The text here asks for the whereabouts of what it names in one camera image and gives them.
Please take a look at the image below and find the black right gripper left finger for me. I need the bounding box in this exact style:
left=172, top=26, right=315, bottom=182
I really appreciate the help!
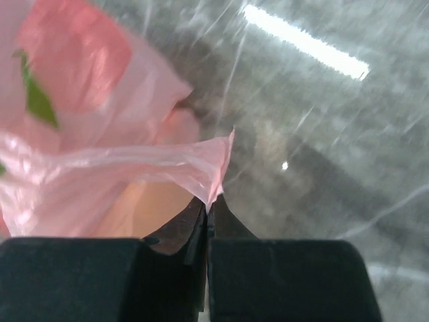
left=1, top=199, right=205, bottom=321

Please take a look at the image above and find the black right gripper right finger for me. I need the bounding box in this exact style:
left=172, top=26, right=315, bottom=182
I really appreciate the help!
left=207, top=197, right=382, bottom=321

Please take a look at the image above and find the pink plastic bag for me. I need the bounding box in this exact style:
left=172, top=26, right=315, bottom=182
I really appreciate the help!
left=1, top=1, right=233, bottom=237

